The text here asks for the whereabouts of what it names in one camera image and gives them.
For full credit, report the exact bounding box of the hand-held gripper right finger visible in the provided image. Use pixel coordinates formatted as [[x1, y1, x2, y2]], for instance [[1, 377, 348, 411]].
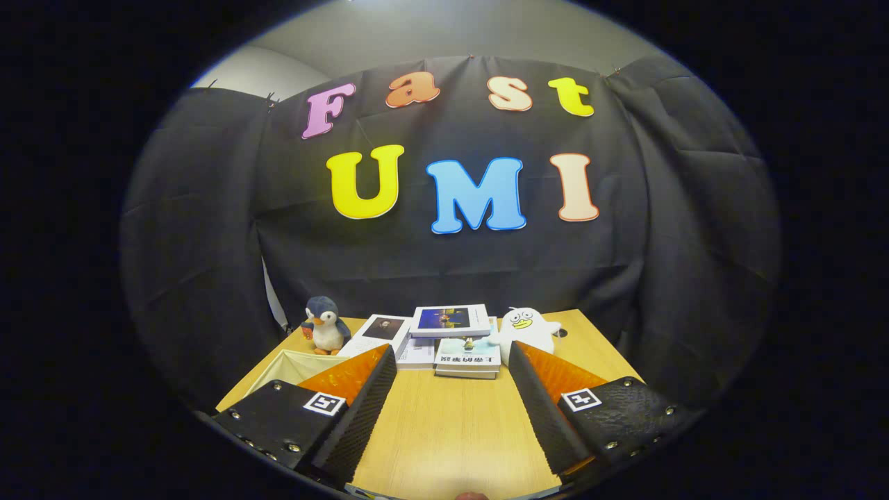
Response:
[[507, 342, 688, 483]]

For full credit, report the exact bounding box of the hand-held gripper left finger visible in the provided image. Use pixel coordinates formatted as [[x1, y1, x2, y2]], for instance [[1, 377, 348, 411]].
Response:
[[212, 344, 398, 487]]

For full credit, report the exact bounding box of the beige fabric storage box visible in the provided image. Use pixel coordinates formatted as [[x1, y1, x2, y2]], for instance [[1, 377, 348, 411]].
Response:
[[244, 349, 348, 398]]

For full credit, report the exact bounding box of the thin white book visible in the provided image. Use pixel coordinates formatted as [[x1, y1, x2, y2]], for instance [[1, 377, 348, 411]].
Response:
[[394, 337, 438, 370]]

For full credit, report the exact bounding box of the white book with portrait cover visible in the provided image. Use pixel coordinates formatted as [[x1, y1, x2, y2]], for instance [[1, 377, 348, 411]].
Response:
[[338, 315, 414, 362]]

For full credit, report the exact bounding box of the white duck plush toy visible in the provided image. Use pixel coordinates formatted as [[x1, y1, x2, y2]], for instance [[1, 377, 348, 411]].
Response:
[[488, 307, 562, 367]]

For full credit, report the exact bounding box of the grey penguin plush toy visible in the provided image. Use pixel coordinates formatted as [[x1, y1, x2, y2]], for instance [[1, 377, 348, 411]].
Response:
[[301, 296, 352, 356]]

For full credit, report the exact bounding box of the book with dark picture cover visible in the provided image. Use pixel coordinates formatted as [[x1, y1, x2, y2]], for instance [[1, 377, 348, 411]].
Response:
[[410, 304, 492, 339]]

